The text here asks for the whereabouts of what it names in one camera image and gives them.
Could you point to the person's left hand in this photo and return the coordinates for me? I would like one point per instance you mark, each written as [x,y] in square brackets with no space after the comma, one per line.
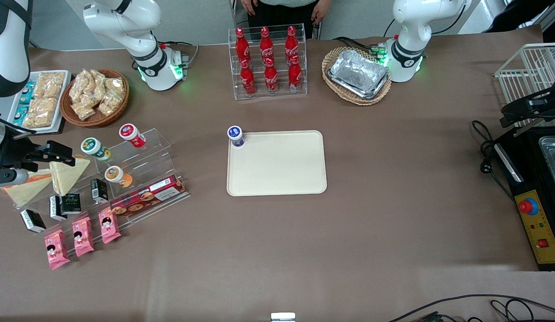
[320,14]

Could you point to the red cola bottle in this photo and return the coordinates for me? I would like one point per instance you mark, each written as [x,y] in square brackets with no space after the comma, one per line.
[248,80]
[266,47]
[291,44]
[271,79]
[242,47]
[295,77]

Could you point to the green-lid drink cup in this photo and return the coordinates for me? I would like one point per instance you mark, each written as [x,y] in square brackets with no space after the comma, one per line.
[93,146]

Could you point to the orange-lid drink cup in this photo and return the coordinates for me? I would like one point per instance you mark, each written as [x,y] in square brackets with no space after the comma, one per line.
[115,174]

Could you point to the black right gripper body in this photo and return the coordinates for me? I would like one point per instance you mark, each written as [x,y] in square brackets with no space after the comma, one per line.
[14,150]

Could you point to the small black drink carton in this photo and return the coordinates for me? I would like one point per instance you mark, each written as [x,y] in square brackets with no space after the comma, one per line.
[56,209]
[72,204]
[33,221]
[99,189]

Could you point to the cream plastic tray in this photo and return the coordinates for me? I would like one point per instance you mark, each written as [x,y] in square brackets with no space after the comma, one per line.
[277,165]

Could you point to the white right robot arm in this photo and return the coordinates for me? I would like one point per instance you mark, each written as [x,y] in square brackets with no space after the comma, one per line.
[138,27]

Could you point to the light wicker basket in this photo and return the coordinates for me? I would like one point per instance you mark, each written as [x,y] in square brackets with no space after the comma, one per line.
[331,60]

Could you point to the pink snack packet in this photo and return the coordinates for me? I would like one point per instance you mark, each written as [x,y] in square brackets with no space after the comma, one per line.
[109,226]
[83,237]
[56,250]

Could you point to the blue-lid drink cup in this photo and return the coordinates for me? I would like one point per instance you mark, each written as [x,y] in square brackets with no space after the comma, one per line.
[235,134]

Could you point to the person in dark trousers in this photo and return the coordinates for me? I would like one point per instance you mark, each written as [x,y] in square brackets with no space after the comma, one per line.
[282,18]

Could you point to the teal snack packet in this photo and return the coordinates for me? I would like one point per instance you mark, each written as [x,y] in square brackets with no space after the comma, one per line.
[20,115]
[27,93]

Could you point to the white rectangular snack tray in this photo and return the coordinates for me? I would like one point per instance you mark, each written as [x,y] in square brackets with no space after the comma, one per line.
[58,107]

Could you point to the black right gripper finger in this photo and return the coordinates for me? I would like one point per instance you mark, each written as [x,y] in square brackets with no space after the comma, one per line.
[58,147]
[58,159]

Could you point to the stack of foil trays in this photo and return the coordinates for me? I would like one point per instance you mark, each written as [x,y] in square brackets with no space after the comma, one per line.
[359,74]

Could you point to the brown wicker basket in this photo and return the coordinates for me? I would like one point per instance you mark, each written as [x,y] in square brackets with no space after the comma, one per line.
[103,120]

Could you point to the sandwich with orange filling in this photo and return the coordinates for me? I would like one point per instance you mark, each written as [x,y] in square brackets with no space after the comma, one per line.
[29,190]

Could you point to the clear bag of puffed snacks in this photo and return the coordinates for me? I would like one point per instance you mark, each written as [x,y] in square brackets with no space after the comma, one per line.
[84,110]
[115,86]
[110,103]
[97,82]
[79,87]

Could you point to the red cookie box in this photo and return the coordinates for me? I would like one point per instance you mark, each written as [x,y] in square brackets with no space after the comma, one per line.
[147,197]

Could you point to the red-lid drink cup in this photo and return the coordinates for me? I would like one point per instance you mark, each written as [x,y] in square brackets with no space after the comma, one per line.
[130,133]

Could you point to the clear acrylic bottle rack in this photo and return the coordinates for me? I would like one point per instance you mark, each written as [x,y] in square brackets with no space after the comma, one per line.
[300,94]

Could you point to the black sealing machine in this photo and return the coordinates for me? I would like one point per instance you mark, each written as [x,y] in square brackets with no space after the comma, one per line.
[530,179]

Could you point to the white rectangular device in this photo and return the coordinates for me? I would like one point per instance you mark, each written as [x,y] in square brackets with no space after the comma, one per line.
[283,317]

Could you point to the wrapped triangular white sandwich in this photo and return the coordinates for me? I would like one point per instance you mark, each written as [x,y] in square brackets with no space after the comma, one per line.
[65,174]

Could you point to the rice cracker pack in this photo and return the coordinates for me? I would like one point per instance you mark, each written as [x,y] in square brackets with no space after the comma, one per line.
[40,112]
[50,85]

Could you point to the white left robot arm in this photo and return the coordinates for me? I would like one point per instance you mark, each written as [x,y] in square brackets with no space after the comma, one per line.
[411,27]

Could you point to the person's right hand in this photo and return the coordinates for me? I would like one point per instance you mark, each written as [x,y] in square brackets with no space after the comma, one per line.
[249,7]

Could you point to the clear acrylic tiered stand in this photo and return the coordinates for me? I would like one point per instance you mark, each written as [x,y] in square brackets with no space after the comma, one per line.
[147,156]

